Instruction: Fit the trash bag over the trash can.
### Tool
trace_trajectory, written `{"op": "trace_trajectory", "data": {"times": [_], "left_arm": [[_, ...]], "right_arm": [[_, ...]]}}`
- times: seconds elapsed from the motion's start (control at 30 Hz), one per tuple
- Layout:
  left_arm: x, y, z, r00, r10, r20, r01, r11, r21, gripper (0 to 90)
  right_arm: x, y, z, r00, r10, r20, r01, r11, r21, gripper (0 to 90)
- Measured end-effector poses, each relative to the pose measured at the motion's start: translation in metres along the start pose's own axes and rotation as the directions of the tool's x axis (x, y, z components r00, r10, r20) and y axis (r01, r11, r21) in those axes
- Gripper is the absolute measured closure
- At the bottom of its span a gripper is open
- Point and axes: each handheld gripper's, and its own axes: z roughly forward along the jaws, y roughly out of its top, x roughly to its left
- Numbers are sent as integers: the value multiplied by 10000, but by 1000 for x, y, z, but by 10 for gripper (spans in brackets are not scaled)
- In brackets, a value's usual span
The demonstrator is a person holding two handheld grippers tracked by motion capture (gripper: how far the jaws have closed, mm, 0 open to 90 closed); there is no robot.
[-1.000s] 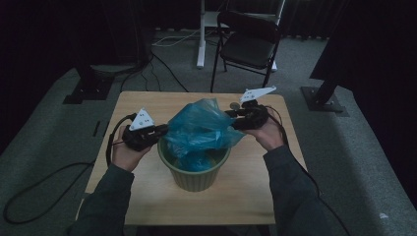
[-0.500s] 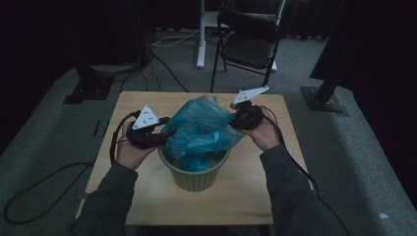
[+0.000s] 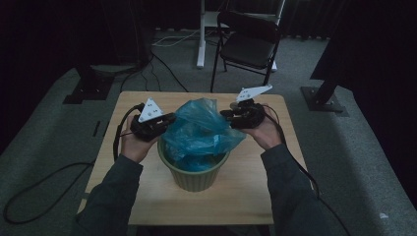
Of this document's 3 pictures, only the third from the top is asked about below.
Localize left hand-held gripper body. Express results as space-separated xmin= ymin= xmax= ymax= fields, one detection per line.
xmin=130 ymin=96 xmax=170 ymax=143

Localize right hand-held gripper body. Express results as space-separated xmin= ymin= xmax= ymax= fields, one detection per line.
xmin=230 ymin=84 xmax=274 ymax=130

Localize blue plastic bag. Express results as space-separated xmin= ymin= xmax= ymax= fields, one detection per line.
xmin=160 ymin=96 xmax=247 ymax=173

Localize green ribbed plastic bin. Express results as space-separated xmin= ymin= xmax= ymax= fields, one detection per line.
xmin=156 ymin=136 xmax=231 ymax=193

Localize person's left hand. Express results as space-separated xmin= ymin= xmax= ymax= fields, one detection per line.
xmin=120 ymin=125 xmax=160 ymax=164

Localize person's right hand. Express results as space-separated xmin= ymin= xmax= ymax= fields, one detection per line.
xmin=240 ymin=103 xmax=284 ymax=151

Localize black folding chair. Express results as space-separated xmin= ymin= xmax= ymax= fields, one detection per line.
xmin=209 ymin=10 xmax=283 ymax=94

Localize black stand with square base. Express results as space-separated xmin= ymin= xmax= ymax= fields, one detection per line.
xmin=62 ymin=62 xmax=115 ymax=105

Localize dark curtain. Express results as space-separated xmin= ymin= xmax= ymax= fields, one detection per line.
xmin=309 ymin=0 xmax=417 ymax=210

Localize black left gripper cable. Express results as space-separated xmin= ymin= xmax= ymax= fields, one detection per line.
xmin=112 ymin=102 xmax=146 ymax=162

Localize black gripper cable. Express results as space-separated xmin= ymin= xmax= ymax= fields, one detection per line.
xmin=112 ymin=102 xmax=146 ymax=162
xmin=264 ymin=104 xmax=351 ymax=236

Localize black thin floor cables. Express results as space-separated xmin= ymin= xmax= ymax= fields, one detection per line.
xmin=119 ymin=52 xmax=190 ymax=93

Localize black stand with slanted post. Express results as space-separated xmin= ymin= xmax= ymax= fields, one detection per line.
xmin=300 ymin=77 xmax=350 ymax=118

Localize white floor cable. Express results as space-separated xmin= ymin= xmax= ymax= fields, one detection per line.
xmin=151 ymin=29 xmax=202 ymax=47

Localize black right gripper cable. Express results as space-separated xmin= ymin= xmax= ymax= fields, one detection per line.
xmin=264 ymin=104 xmax=351 ymax=236

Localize black looped floor cable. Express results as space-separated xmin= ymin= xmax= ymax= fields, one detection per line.
xmin=2 ymin=160 xmax=96 ymax=226

